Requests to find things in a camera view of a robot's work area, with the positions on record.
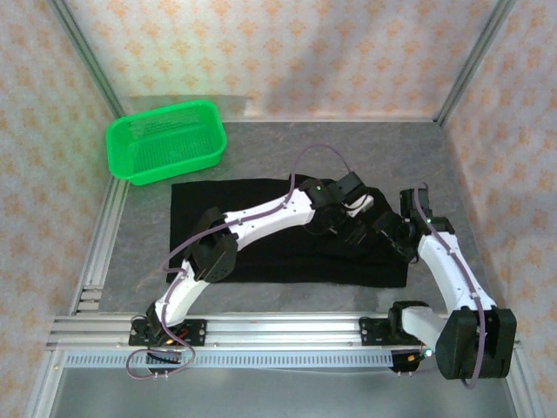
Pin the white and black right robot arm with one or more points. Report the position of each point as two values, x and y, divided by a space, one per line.
444 265

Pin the green plastic mesh basket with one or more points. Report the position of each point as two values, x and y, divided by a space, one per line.
165 143

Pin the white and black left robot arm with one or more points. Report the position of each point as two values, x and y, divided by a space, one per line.
270 215

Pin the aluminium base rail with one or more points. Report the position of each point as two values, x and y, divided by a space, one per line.
283 331

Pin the black t-shirt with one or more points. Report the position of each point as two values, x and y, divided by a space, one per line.
278 265

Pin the aluminium frame post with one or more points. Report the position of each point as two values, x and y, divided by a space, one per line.
475 56
88 56

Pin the grey metal sheet panel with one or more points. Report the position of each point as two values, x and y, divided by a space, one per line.
283 396

